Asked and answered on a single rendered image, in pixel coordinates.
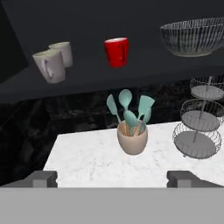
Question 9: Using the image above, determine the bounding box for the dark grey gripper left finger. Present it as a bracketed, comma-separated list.
[1, 171, 59, 188]

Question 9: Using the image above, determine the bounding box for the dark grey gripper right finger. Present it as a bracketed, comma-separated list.
[166, 171, 224, 188]

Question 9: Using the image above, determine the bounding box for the dark cabinet shelf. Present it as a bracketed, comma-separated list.
[0, 0, 224, 104]

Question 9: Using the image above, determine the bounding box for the beige utensil pot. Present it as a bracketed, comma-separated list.
[116, 120, 149, 156]

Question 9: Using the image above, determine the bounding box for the teal slotted turner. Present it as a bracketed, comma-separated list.
[136, 94, 156, 123]

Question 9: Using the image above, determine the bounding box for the teal spatula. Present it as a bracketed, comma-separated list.
[106, 94, 123, 127]

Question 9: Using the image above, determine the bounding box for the white mug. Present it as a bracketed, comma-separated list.
[31, 49, 67, 85]
[48, 41, 74, 69]

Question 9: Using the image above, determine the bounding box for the striped glass bowl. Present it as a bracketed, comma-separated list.
[159, 17, 224, 58]

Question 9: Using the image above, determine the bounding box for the red mug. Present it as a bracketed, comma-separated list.
[103, 37, 130, 69]

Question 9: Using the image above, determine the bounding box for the three-tier wire stand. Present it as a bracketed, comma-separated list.
[171, 74, 224, 160]

